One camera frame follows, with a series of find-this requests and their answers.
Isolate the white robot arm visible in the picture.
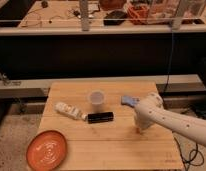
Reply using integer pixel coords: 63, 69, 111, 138
134, 92, 206, 147

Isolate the translucent plastic cup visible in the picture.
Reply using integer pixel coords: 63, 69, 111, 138
88, 90, 105, 112

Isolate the black rectangular box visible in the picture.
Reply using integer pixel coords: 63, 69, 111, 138
88, 112, 114, 124

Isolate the blue cloth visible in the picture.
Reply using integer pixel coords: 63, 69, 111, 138
121, 95, 139, 108

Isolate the white plastic bottle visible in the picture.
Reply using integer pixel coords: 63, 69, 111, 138
54, 102, 87, 121

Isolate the black object on bench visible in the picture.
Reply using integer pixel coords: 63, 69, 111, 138
103, 10, 127, 26

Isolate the red basket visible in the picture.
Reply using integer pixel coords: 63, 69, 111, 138
127, 5, 149, 25

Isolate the orange plate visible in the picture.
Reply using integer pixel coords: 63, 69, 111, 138
26, 130, 67, 171

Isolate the metal post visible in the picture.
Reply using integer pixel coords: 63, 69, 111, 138
79, 0, 89, 31

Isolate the black floor cable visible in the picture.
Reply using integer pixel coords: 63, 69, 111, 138
174, 136, 206, 171

